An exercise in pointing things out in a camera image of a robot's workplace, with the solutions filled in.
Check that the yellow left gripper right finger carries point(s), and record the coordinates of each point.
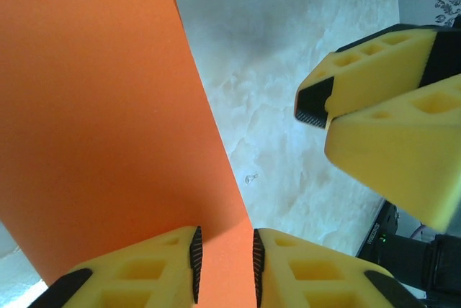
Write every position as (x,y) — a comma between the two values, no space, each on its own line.
(281,286)

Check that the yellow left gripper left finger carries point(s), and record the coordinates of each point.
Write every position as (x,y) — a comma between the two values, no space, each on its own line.
(169,286)

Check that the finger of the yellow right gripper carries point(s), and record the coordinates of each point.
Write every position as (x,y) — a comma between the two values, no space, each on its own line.
(378,70)
(396,149)

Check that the orange paper sheet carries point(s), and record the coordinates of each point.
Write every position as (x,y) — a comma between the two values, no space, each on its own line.
(108,106)

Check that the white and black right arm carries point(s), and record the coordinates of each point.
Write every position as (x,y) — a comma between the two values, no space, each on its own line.
(403,250)

